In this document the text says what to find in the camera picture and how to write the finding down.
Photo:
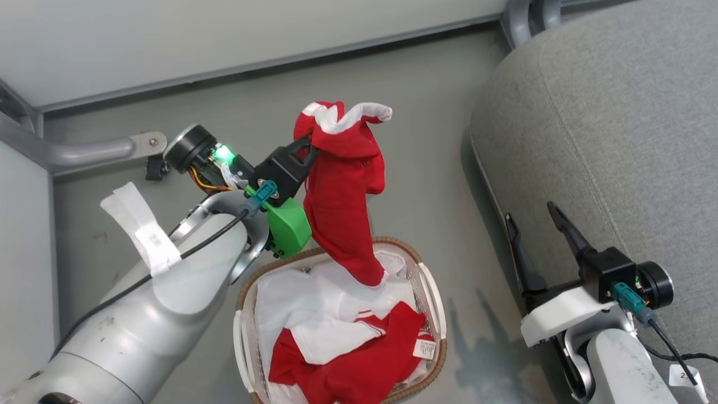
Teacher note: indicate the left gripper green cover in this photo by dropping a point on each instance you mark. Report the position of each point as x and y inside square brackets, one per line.
[287, 224]

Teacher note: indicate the grey partition corner post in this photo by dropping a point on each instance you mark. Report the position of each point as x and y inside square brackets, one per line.
[17, 129]

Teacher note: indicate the grey partition post with feet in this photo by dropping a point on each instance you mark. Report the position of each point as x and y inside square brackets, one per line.
[519, 19]

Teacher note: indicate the black caster wheel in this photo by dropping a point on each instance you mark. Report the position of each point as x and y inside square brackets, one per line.
[154, 168]

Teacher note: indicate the red shirt white collar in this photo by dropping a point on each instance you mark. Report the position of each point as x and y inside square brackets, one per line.
[342, 196]

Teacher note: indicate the white laundry basket brown rim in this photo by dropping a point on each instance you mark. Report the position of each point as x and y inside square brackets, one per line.
[432, 297]

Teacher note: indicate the red garment white stripes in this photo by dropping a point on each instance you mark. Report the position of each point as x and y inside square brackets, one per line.
[359, 370]

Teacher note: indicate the grey fabric sofa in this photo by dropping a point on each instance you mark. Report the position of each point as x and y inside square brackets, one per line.
[617, 140]

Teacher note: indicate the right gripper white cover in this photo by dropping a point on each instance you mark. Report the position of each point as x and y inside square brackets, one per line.
[606, 275]

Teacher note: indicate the grey partition foot tube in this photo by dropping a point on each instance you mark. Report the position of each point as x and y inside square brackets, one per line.
[90, 151]

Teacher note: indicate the grey partition bottom rail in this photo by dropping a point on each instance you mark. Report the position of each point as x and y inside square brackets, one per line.
[252, 64]

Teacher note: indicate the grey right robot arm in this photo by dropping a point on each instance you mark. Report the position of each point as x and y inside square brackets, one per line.
[622, 365]

